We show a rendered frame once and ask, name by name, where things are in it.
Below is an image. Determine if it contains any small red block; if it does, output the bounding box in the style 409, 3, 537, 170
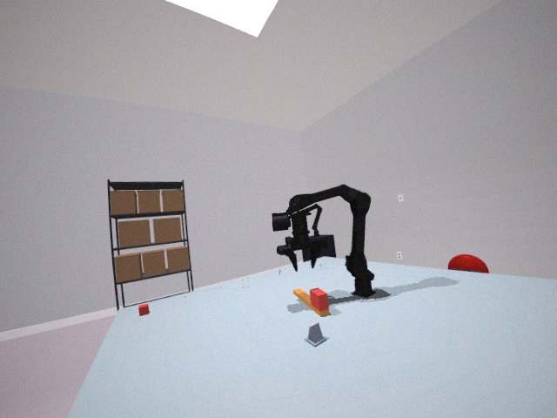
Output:
138, 304, 149, 316

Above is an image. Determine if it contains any orange bar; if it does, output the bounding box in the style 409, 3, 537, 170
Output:
293, 287, 329, 317

